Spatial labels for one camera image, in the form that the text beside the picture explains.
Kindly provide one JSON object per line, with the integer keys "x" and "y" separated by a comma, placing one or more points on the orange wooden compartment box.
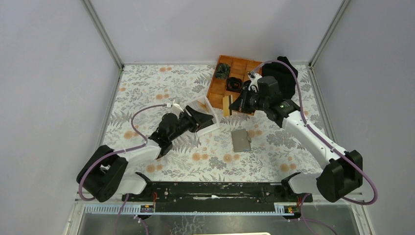
{"x": 230, "y": 74}

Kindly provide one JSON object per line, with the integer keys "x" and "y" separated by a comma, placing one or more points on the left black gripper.
{"x": 195, "y": 126}

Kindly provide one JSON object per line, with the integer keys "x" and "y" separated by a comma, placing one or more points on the black cloth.
{"x": 285, "y": 79}

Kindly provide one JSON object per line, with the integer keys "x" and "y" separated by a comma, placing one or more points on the gold credit card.
{"x": 226, "y": 102}

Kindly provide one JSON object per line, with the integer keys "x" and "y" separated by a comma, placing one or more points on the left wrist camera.
{"x": 175, "y": 106}

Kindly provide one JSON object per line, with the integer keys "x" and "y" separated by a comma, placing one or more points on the floral table mat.
{"x": 274, "y": 155}

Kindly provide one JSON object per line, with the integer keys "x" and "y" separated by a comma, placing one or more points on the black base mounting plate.
{"x": 263, "y": 192}

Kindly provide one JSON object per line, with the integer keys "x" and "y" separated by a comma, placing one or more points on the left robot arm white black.
{"x": 104, "y": 174}

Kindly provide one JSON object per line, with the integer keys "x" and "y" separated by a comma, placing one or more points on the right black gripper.
{"x": 240, "y": 104}

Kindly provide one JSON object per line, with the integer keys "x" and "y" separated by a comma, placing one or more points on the rolled dark sock top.
{"x": 222, "y": 71}

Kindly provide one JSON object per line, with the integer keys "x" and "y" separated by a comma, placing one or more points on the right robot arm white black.
{"x": 341, "y": 170}

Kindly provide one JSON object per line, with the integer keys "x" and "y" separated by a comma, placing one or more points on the grey leather card holder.
{"x": 241, "y": 140}

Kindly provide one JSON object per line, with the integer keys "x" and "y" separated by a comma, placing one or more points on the rolled dark sock middle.
{"x": 234, "y": 84}

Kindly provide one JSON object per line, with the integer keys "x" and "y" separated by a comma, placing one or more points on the rolled dark sock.
{"x": 222, "y": 71}
{"x": 234, "y": 84}

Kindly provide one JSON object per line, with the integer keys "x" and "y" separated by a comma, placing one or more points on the white plastic card tray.
{"x": 203, "y": 105}

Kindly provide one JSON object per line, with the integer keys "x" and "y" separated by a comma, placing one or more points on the white slotted cable duct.
{"x": 269, "y": 209}

